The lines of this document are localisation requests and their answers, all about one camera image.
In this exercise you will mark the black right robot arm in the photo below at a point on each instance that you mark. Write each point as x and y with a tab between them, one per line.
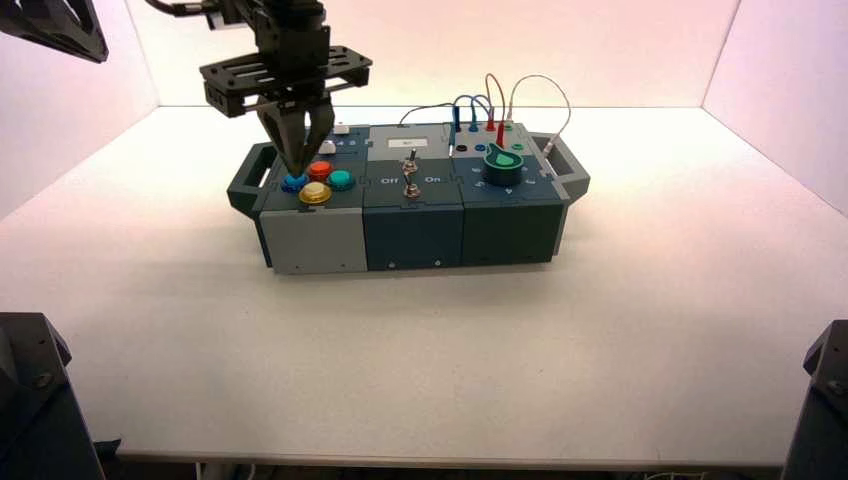
821	430

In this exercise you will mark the blue round push button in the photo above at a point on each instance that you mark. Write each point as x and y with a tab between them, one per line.
291	186

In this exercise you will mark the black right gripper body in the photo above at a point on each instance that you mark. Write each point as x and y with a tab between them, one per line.
291	40

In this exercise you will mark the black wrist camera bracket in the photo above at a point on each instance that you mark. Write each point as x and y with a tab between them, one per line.
232	10

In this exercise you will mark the green rotary knob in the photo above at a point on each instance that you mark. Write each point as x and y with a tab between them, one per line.
503	166

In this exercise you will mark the teal round push button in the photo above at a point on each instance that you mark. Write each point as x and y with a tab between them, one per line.
341	179

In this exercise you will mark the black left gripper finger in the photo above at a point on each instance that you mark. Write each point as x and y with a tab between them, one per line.
33	20

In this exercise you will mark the white rocker switch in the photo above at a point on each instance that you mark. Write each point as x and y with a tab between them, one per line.
328	148

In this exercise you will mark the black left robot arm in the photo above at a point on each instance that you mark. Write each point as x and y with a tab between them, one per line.
33	411

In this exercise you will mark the metal toggle switch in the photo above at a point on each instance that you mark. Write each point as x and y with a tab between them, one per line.
412	189
411	159

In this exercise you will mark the white label plate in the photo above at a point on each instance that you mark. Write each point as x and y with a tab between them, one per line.
407	142

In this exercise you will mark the red round push button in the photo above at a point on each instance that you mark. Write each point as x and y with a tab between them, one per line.
321	171

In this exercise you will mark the dark modular control box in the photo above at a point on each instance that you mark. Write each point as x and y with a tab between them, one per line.
414	232

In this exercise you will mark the yellow round push button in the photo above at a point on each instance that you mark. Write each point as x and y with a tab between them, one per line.
314	193

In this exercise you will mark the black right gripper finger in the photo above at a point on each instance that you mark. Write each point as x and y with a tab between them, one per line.
321	126
288	139

